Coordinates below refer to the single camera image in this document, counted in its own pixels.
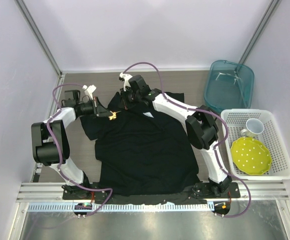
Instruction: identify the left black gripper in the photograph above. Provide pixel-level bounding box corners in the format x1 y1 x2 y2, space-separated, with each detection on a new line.
77 97 113 119

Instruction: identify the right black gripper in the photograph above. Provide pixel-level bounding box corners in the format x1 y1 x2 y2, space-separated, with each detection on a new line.
119 86 141 110

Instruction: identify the red gold brooch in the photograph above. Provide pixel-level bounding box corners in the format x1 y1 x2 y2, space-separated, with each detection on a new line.
108 111 120 121

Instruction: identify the black t-shirt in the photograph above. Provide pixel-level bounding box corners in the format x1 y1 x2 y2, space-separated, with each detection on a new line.
80 93 199 196

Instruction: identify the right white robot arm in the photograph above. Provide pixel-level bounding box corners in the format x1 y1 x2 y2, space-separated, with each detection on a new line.
119 73 232 198

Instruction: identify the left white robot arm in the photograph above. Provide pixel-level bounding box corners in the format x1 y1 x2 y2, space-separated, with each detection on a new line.
31 90 113 200

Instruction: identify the white paper label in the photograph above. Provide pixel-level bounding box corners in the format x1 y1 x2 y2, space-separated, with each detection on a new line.
143 112 154 118

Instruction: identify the teal transparent plastic bin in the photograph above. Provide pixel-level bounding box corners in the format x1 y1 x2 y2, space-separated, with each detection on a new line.
204 60 255 114

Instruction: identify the light blue mug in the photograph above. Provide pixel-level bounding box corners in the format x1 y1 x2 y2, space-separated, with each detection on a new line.
240 118 265 138

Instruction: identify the yellow dotted plate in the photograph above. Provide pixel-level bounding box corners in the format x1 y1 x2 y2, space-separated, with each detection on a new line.
231 137 273 176

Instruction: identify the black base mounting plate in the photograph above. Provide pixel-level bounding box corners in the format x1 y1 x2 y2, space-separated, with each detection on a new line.
62 182 241 205

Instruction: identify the white perforated plastic basket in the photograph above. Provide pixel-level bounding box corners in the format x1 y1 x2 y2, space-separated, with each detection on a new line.
221 108 290 181

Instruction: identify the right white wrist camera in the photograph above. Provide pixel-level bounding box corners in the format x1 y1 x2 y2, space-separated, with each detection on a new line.
119 72 133 91

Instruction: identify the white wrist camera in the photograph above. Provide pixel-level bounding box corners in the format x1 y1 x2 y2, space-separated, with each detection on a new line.
82 84 97 100
119 72 133 91

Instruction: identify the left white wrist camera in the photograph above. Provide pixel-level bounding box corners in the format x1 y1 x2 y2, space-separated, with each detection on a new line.
82 84 97 100

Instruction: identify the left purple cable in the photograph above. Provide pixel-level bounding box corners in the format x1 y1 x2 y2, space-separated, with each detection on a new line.
46 83 113 218

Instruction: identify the white slotted cable duct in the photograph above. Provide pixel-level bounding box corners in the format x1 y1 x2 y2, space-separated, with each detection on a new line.
27 201 214 213

